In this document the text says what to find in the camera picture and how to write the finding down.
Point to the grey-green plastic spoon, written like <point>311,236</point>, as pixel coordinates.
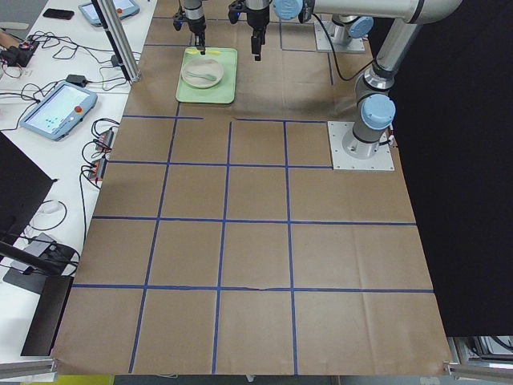
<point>208,77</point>

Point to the white round plate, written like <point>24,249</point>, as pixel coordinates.
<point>202,73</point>

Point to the near teach pendant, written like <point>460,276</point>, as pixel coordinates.
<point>60,111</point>

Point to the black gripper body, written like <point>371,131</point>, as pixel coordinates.
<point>195,23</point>
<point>255,21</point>

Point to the black monitor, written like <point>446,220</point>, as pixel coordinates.
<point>40,266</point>

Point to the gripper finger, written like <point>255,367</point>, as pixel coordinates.
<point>254,47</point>
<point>202,48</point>
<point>197,41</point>
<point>260,43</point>

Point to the black power adapter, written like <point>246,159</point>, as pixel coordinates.
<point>78,80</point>
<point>115,61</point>

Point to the light green tray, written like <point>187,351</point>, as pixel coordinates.
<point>223,92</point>

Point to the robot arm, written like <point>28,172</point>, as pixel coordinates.
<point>375,109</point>
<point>191,12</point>

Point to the black smartphone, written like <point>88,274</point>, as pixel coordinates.
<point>58,14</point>

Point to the aluminium frame post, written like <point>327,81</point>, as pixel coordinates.
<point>113,28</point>

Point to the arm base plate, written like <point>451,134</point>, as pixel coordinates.
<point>339,37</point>
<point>360,160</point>

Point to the yellow plastic fork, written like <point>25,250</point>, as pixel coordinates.
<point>194,51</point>

